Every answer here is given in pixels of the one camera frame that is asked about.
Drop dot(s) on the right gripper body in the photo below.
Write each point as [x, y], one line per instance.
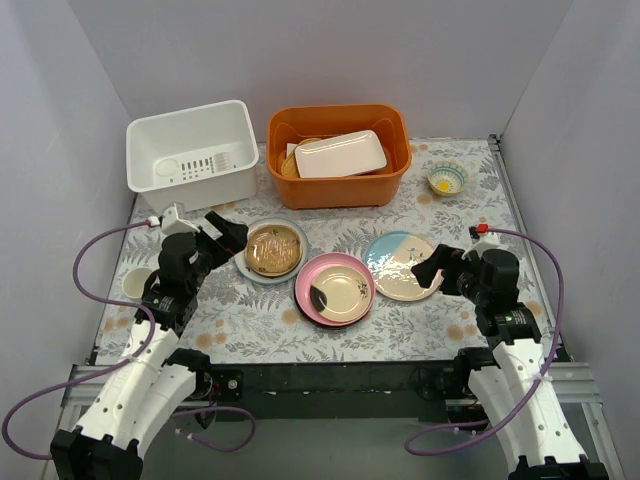
[445, 273]

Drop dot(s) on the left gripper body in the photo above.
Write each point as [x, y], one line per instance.
[214, 242]

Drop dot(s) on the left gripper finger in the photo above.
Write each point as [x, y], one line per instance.
[229, 230]
[228, 246]

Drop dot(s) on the brown glossy small plate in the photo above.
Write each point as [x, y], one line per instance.
[273, 250]

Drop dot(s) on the blue and cream plate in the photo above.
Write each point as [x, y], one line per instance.
[390, 258]

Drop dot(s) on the pink plate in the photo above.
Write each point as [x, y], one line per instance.
[314, 266]

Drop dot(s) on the cream plate with black mark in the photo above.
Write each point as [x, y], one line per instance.
[340, 294]

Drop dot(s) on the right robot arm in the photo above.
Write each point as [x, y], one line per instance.
[509, 378]

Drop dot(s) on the white plastic bin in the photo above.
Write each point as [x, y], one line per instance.
[198, 157]

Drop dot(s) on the tan round plate in bin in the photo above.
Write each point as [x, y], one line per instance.
[288, 167]

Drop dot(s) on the orange plastic bin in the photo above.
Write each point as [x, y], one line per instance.
[294, 124]

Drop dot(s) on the white ceramic mug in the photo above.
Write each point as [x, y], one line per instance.
[133, 283]

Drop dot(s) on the floral table mat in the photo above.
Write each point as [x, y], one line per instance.
[239, 321]

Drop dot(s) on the patterned small bowl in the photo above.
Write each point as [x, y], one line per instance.
[447, 177]

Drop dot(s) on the white rectangular tray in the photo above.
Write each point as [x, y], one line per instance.
[345, 155]

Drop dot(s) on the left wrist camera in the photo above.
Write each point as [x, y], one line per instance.
[173, 222]

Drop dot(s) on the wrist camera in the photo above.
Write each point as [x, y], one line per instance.
[173, 222]
[482, 240]

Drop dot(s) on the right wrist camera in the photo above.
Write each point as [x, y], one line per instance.
[482, 240]

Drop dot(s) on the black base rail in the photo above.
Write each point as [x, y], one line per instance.
[344, 390]

